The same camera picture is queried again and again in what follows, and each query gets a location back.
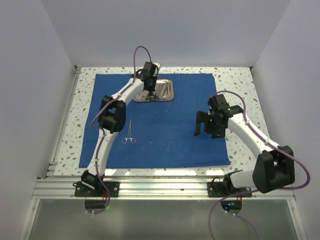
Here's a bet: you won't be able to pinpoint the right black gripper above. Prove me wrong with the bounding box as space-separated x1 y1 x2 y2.
194 111 226 140

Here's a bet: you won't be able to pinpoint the steel instrument tray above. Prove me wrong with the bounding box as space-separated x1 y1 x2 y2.
133 78 174 103

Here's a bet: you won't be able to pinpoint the blue surgical cloth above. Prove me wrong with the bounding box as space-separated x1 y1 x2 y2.
78 72 231 170

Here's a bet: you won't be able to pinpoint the steel surgical scissors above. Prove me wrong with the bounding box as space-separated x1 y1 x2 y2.
121 119 136 144

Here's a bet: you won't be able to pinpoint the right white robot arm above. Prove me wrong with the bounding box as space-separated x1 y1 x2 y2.
194 94 295 197

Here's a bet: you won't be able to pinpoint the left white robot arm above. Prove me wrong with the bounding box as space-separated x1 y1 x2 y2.
81 61 160 197

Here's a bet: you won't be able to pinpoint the steel tweezers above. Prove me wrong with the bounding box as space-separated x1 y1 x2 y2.
163 81 172 99

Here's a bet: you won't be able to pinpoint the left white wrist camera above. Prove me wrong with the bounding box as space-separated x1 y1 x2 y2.
154 62 161 69

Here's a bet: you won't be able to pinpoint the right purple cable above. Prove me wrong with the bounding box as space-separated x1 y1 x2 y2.
208 90 312 240

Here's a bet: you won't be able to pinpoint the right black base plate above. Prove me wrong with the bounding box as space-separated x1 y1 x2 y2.
206 181 252 198

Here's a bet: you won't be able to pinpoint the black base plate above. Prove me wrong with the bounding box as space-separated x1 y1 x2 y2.
72 181 120 198
206 181 252 198

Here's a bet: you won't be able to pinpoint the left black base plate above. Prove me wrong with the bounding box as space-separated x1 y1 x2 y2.
72 181 120 198

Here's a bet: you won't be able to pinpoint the aluminium rail frame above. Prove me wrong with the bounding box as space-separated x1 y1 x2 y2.
20 66 306 240

